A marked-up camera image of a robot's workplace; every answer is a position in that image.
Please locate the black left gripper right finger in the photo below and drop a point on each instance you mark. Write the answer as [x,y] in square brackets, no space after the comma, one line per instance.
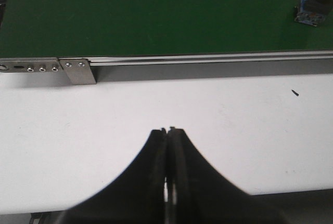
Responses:
[198,193]

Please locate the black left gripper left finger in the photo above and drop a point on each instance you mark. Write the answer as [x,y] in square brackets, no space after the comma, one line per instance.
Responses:
[135,196]

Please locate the steel conveyor end plate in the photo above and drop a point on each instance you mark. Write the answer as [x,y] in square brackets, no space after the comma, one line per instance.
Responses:
[30,65]

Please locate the green conveyor belt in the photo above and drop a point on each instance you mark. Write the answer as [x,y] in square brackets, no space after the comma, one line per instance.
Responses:
[81,28]

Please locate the red mushroom emergency stop button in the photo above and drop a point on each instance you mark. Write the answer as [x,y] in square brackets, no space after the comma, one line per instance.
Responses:
[312,12]

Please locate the steel conveyor support bracket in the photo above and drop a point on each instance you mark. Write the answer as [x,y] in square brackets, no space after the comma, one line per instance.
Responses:
[78,71]

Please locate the aluminium conveyor side rail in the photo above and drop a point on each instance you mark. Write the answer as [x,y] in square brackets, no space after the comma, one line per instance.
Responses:
[205,58]

